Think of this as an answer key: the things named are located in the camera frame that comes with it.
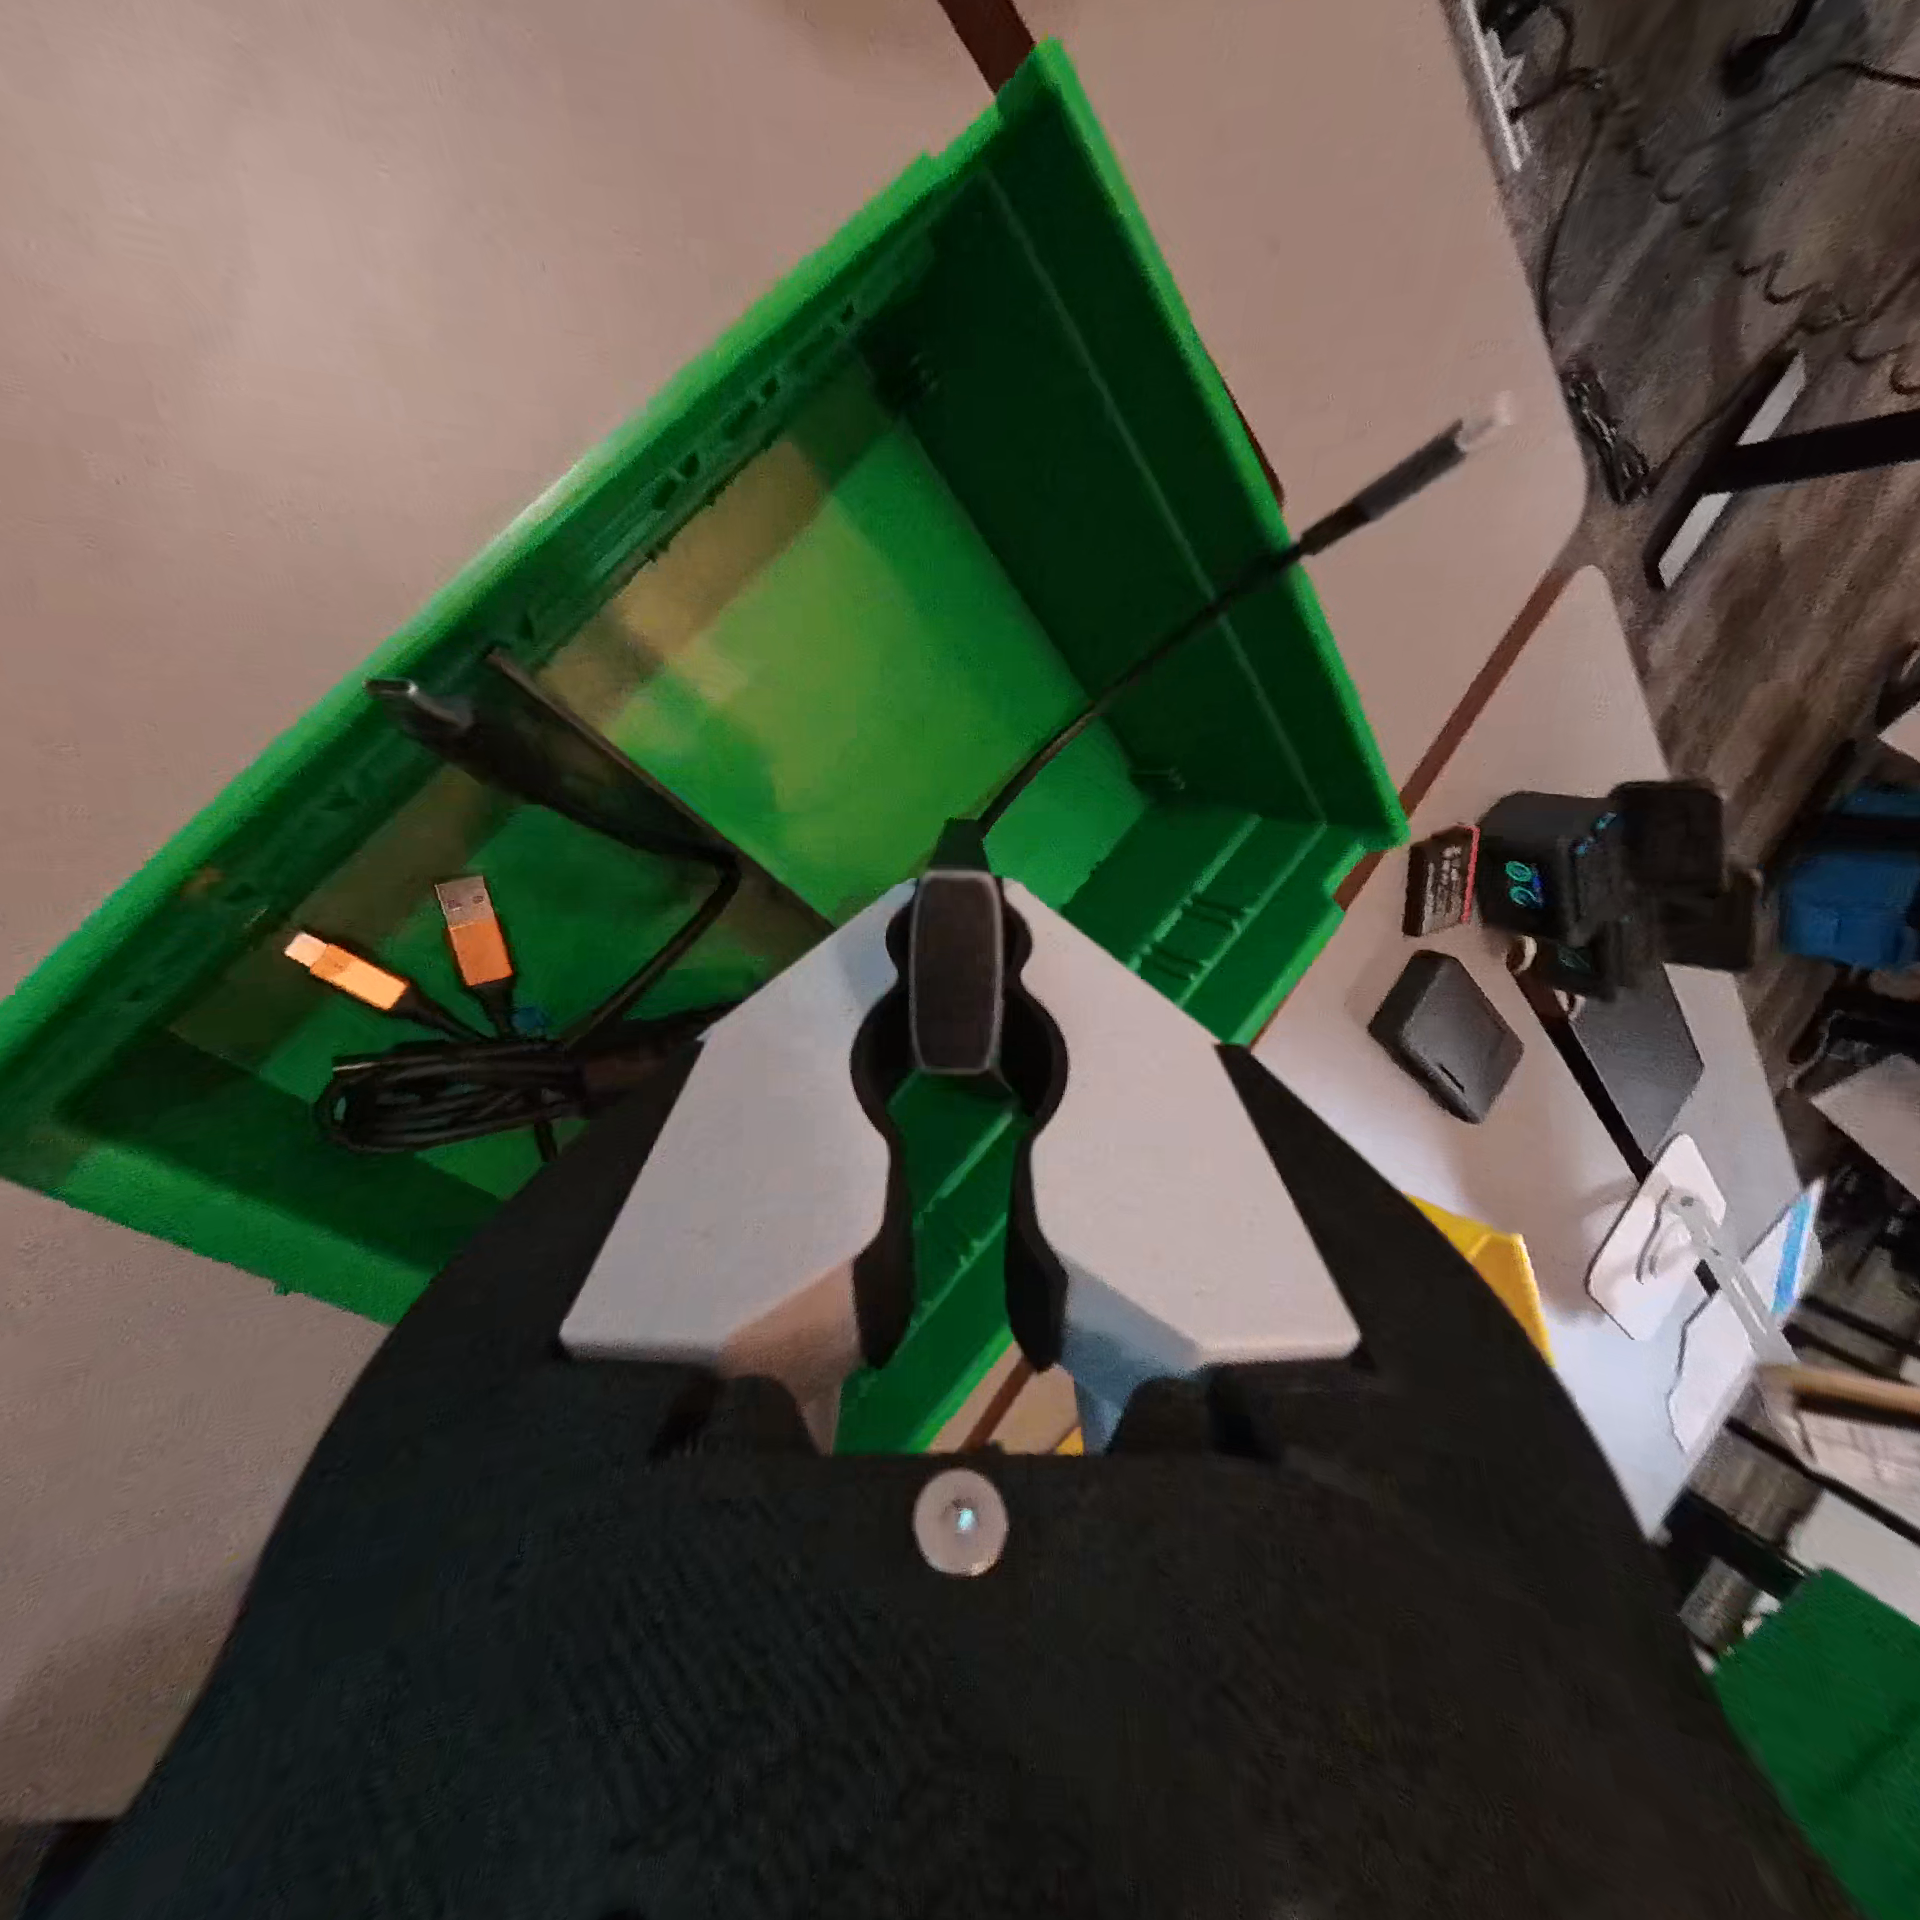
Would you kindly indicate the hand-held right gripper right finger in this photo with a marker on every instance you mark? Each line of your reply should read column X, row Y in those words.
column 1185, row 1184

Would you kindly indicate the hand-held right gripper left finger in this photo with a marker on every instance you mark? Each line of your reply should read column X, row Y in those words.
column 736, row 1184

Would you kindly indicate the green plastic bin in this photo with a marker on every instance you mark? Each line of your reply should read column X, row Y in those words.
column 899, row 645
column 1833, row 1696

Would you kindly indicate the black power bank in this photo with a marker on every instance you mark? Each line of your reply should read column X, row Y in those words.
column 1448, row 1037

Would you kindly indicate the yellow plastic bin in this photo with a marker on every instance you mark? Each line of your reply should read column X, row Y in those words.
column 1484, row 1259

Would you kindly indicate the small black red battery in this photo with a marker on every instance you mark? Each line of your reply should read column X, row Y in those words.
column 1440, row 881

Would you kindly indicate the black charger with blue lights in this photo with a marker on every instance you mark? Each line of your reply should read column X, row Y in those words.
column 1539, row 887

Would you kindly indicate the dark flat tablet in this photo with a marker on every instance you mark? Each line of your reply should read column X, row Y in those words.
column 1634, row 1066

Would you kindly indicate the wooden document stand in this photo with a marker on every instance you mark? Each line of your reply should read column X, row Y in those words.
column 1860, row 1393

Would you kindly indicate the blue bag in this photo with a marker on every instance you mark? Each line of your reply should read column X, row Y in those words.
column 1860, row 898

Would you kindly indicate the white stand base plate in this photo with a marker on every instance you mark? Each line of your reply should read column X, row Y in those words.
column 1634, row 1274

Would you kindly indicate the black action camera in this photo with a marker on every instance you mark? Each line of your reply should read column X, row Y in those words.
column 1673, row 870

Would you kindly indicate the black table leg frame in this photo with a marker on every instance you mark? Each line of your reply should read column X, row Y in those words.
column 1801, row 442

